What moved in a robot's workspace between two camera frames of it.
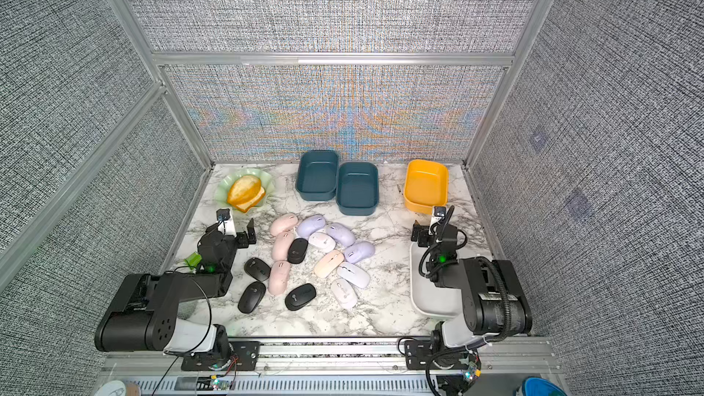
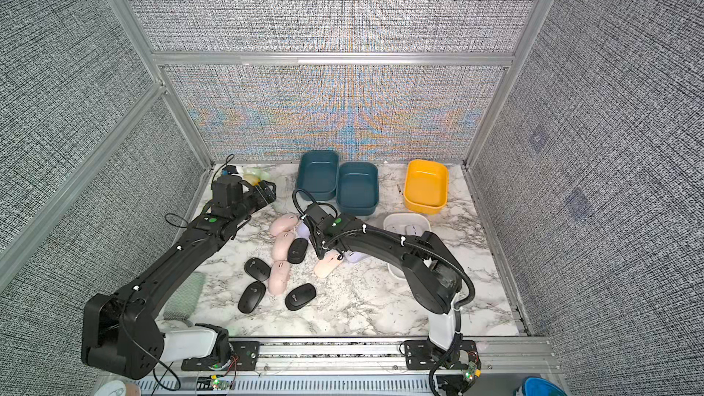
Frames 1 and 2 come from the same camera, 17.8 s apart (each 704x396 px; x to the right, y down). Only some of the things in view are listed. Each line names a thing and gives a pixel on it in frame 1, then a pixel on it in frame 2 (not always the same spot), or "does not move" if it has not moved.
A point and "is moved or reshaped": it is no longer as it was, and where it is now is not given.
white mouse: (353, 275) is moved or reshaped
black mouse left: (258, 269) does not move
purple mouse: (358, 251) does not move
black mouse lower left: (251, 297) does not move
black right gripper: (423, 233) -> (319, 249)
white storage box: (426, 296) is moved or reshaped
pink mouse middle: (281, 245) does not move
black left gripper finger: (251, 229) -> (269, 189)
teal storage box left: (318, 175) does not move
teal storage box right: (357, 188) does not move
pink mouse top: (282, 223) does not move
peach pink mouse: (329, 263) does not move
